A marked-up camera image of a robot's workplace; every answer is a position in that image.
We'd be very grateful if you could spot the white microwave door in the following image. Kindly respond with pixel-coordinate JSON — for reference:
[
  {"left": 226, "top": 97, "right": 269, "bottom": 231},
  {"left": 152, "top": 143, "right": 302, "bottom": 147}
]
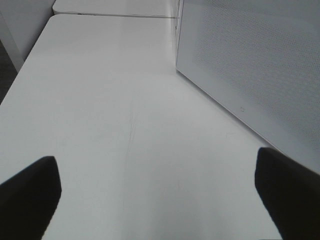
[{"left": 176, "top": 0, "right": 320, "bottom": 160}]

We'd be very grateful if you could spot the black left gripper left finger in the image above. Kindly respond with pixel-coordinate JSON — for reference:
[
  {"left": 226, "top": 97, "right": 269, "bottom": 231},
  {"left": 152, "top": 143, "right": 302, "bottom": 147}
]
[{"left": 0, "top": 156, "right": 62, "bottom": 240}]

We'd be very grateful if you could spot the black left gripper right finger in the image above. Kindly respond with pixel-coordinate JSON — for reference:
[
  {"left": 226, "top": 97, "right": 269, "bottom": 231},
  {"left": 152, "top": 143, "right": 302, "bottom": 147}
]
[{"left": 254, "top": 147, "right": 320, "bottom": 240}]

